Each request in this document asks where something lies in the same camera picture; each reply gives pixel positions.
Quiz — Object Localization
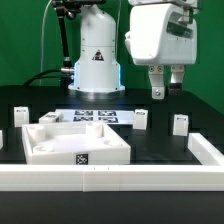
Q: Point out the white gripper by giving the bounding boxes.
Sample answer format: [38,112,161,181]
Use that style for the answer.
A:
[125,2,198,100]

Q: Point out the white square tabletop part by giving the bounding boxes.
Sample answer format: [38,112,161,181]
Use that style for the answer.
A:
[22,121,131,165]

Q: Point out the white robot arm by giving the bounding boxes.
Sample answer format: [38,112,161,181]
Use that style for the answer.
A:
[69,0,200,100]

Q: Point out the white fiducial marker sheet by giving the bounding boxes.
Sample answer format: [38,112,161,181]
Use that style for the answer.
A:
[57,109,134,125]

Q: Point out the white U-shaped fence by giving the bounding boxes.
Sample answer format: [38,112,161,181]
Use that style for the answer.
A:
[0,133,224,192]

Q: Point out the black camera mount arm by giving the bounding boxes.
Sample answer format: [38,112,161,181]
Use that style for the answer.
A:
[52,0,106,67]

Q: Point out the black cables at base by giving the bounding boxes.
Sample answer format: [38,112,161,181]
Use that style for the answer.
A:
[22,67,75,87]

